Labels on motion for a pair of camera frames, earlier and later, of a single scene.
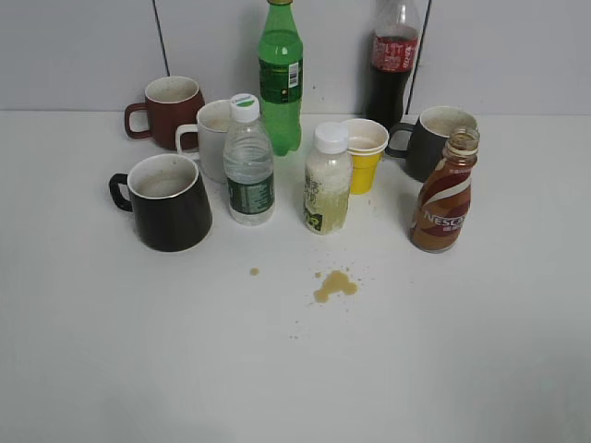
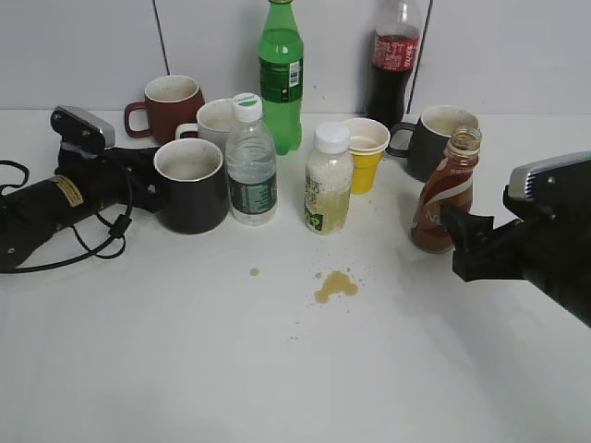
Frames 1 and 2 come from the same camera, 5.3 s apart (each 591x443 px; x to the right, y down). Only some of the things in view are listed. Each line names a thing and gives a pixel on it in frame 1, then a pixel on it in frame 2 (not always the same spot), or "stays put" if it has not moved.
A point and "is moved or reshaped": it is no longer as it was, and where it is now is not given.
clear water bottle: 248,163 stays put
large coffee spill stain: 335,282 stays put
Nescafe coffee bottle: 442,205 stays put
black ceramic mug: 169,201 is moved or reshaped
